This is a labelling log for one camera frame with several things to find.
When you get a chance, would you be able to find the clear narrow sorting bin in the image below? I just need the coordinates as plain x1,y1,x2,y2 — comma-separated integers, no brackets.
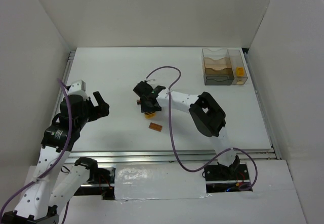
228,50,248,85

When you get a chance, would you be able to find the yellow butterfly lego brick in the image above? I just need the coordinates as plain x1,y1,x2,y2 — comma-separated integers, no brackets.
235,67,245,77

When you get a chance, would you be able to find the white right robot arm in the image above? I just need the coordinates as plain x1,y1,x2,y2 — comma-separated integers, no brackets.
133,80,240,176

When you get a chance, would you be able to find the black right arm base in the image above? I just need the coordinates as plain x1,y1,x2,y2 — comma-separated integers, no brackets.
202,164,250,182

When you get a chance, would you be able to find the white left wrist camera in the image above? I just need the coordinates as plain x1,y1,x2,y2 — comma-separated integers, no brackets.
68,80,86,95

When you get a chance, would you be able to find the clear stepped sorting container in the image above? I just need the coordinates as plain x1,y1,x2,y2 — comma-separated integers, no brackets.
202,48,234,85

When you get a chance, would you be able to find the white foil cover panel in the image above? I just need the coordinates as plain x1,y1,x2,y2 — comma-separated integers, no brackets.
114,163,207,200

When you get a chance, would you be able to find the orange-brown lego plate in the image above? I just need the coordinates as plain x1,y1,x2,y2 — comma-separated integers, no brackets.
148,122,163,132

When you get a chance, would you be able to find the yellow striped lego brick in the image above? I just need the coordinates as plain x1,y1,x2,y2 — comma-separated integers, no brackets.
144,112,156,119

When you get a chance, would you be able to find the aluminium table edge rail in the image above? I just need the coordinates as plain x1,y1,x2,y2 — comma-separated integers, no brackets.
64,150,282,164

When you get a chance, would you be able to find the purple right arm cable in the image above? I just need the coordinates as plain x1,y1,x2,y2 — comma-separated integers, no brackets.
145,66,258,191

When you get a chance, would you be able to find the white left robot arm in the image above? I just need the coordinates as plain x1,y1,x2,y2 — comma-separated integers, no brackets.
1,92,109,223

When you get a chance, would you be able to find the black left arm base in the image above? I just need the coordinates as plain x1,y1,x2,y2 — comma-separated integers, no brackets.
74,167,116,200

